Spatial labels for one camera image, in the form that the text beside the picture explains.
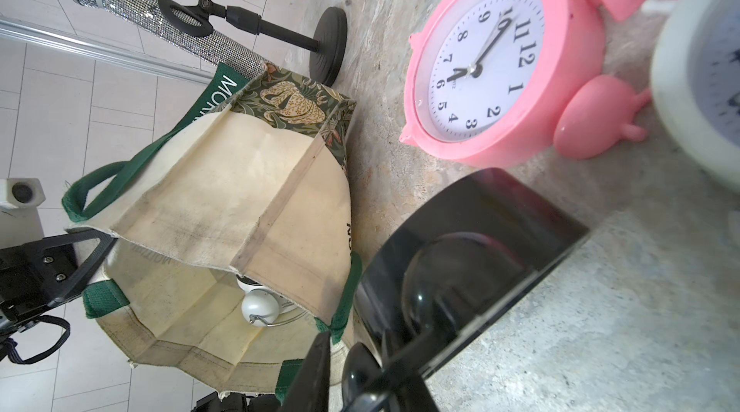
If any white round alarm clock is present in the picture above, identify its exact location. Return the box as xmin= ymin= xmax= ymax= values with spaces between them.
xmin=642 ymin=0 xmax=739 ymax=192

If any pink twin-bell alarm clock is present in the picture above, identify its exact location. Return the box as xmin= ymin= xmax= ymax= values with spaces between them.
xmin=400 ymin=0 xmax=651 ymax=167

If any rhinestone stand with black base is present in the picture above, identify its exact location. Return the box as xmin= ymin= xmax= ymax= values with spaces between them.
xmin=73 ymin=0 xmax=348 ymax=86

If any black and white alarm clock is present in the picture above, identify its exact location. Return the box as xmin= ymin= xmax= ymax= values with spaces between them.
xmin=342 ymin=168 xmax=589 ymax=411

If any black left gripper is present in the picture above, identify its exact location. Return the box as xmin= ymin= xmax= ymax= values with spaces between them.
xmin=1 ymin=229 xmax=117 ymax=325

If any white twin-bell alarm clock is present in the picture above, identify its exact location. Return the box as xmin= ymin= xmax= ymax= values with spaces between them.
xmin=237 ymin=276 xmax=306 ymax=328

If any canvas bag with green handles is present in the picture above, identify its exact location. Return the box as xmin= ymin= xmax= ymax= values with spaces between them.
xmin=62 ymin=64 xmax=362 ymax=396

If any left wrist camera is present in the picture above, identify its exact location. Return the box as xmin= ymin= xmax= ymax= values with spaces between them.
xmin=0 ymin=178 xmax=45 ymax=249

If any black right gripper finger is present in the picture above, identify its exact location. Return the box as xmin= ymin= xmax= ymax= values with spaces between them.
xmin=279 ymin=332 xmax=331 ymax=412

